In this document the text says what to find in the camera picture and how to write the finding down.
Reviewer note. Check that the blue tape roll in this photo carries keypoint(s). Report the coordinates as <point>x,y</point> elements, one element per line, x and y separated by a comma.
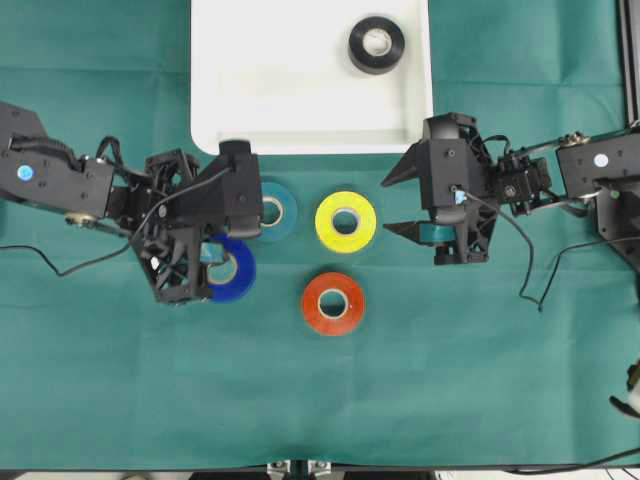
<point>242,275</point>

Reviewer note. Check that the yellow tape roll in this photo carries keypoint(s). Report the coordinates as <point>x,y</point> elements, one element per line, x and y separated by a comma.
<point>345,202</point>

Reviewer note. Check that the aluminium frame rail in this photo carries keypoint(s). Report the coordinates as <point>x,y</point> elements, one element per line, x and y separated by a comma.
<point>628,13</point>

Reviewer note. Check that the white plastic tray case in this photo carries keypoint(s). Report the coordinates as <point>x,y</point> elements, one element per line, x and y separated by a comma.
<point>278,74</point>

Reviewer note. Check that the black tape roll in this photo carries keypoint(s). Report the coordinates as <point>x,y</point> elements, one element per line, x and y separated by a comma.
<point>376,45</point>

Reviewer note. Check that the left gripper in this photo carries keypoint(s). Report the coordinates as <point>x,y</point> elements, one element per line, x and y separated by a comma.
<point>170,258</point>

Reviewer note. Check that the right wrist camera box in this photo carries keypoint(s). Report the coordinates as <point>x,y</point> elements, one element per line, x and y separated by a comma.
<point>447,165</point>

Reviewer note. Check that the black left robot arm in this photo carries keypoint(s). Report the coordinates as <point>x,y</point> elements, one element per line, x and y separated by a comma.
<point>44,173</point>

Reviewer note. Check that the red tape roll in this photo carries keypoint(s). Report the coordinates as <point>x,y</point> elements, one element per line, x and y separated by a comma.
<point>354,304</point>

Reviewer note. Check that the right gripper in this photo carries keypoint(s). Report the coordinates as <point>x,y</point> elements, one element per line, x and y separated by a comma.
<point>516,181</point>

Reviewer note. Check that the white black object at edge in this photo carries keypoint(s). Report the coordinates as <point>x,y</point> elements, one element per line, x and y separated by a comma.
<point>629,406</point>

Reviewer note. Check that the green tape roll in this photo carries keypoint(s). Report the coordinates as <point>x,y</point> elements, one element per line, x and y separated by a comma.
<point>280,212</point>

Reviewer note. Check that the metal bracket at table edge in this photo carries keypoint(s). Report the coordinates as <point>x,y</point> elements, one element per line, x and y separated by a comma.
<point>298,469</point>

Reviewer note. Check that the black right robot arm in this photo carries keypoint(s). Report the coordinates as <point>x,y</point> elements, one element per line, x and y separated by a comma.
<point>592,175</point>

